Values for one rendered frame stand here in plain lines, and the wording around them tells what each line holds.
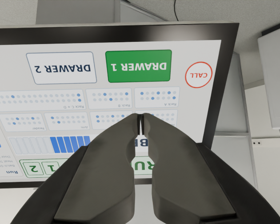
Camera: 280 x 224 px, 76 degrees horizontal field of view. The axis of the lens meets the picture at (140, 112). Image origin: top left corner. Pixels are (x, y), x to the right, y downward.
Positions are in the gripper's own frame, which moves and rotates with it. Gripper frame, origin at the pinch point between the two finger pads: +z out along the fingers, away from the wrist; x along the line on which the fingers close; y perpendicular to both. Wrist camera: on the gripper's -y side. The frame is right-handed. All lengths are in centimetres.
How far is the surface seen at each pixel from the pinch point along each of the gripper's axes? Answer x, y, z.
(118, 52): -2.7, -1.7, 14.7
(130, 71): -1.2, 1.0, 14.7
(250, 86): 213, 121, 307
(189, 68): 7.5, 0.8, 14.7
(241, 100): 123, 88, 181
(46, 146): -17.3, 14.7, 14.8
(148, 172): 1.6, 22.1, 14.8
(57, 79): -12.1, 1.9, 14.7
